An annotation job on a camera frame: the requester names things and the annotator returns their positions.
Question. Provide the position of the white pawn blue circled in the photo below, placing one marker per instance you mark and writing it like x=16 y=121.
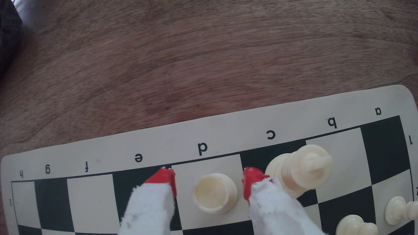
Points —
x=214 y=193

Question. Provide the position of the green white chess board mat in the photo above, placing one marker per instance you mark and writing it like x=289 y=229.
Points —
x=228 y=130

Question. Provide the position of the white bishop piece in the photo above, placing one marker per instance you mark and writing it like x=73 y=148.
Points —
x=303 y=166

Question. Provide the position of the white chess pawn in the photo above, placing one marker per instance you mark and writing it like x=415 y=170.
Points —
x=396 y=210
x=352 y=226

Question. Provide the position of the dark grey object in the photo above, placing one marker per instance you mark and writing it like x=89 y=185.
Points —
x=8 y=32

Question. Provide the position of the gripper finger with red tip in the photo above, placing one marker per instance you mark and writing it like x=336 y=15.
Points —
x=274 y=212
x=150 y=209

